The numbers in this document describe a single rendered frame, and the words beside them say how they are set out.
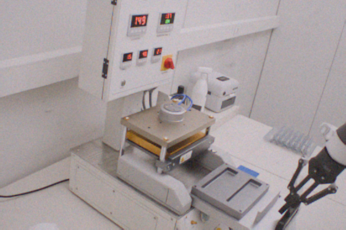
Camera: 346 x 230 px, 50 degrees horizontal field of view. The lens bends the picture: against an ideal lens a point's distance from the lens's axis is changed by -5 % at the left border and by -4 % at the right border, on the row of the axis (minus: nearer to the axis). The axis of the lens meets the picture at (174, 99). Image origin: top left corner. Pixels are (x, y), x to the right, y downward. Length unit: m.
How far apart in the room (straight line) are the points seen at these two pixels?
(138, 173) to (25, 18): 0.59
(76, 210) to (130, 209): 0.22
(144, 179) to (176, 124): 0.19
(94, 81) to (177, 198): 0.42
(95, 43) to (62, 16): 0.27
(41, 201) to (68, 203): 0.09
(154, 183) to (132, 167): 0.08
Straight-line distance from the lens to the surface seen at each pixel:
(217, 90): 2.10
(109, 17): 1.09
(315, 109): 3.61
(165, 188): 1.10
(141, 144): 1.18
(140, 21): 1.14
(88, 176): 1.31
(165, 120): 1.18
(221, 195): 1.12
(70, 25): 1.41
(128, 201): 1.21
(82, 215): 1.34
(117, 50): 1.10
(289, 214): 1.11
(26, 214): 1.34
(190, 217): 1.14
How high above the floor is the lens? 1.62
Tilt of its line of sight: 22 degrees down
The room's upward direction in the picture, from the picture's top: 11 degrees clockwise
